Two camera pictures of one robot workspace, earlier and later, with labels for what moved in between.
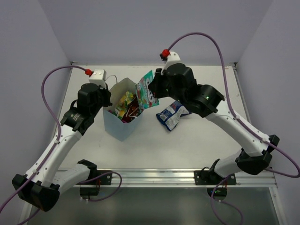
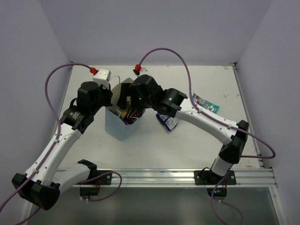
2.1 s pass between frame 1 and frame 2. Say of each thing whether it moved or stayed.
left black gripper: stayed
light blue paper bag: stayed
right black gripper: moved
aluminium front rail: stayed
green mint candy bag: moved
